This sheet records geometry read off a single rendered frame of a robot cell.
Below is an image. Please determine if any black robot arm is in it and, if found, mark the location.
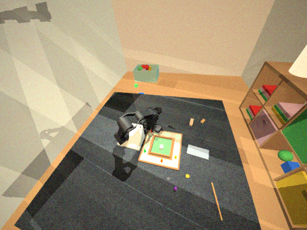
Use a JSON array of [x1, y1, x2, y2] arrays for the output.
[[114, 107, 162, 145]]

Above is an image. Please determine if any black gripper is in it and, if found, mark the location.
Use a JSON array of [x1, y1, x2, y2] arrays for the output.
[[140, 119, 162, 133]]

